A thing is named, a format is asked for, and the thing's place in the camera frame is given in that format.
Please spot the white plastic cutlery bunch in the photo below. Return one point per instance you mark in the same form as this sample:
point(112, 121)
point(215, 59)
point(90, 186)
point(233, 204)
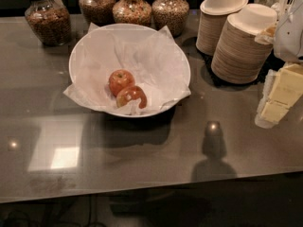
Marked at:
point(287, 7)

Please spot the red apple rear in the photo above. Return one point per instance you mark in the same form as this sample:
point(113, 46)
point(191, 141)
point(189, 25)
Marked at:
point(119, 80)

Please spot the paper bowl stack front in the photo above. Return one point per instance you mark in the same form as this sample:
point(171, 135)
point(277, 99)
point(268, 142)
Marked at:
point(238, 58)

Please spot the paper bowl stack rear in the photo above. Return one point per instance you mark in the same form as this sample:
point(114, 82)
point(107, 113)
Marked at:
point(212, 18)

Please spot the glass cereal jar far left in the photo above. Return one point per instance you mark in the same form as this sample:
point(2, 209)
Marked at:
point(50, 21)

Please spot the white tissue paper liner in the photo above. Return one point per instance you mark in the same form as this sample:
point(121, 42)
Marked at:
point(151, 63)

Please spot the paper bowl stack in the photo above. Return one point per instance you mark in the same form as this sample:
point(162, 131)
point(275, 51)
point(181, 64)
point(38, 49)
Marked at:
point(238, 58)
point(212, 18)

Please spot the red apple front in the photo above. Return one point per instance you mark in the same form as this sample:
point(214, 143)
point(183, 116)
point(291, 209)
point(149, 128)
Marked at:
point(131, 93)

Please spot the red apple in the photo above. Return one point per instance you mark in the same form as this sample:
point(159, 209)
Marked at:
point(119, 80)
point(131, 93)

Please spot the glass cereal jar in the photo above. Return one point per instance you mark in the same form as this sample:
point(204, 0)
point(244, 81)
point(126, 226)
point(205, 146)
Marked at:
point(170, 13)
point(98, 12)
point(138, 12)
point(50, 21)

